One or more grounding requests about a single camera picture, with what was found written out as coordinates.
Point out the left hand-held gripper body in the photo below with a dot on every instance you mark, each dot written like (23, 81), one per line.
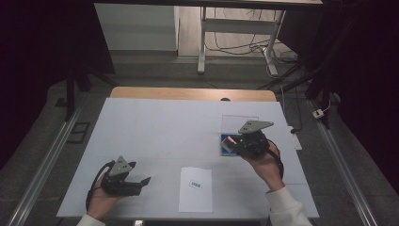
(120, 183)

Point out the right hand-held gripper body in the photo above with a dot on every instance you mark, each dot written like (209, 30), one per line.
(252, 144)

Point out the red stamp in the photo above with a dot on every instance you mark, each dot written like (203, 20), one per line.
(228, 144)

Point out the blue ink pad clear-lid box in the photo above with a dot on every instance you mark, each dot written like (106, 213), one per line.
(224, 153)

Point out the small white paper sheet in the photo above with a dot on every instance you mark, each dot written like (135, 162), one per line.
(195, 197)

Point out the person's left hand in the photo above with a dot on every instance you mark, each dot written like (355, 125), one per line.
(102, 201)

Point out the person's right hand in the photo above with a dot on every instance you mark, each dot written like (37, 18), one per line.
(266, 169)

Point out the black table grommet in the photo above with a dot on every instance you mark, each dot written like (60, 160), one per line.
(225, 99)

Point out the large white table cover sheet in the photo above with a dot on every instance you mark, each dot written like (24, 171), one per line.
(163, 132)

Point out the black stand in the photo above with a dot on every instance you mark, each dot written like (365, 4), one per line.
(320, 91)
(70, 91)

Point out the dark curtain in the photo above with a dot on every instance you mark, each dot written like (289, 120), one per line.
(37, 47)
(367, 78)

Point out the white cabinet panel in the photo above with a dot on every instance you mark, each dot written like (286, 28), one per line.
(135, 28)

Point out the black rectangular floor frame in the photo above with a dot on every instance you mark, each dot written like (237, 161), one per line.
(78, 133)

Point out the metal floor rail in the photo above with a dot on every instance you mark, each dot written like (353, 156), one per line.
(44, 166)
(342, 169)

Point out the white desk frame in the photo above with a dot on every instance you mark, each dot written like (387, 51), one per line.
(238, 25)

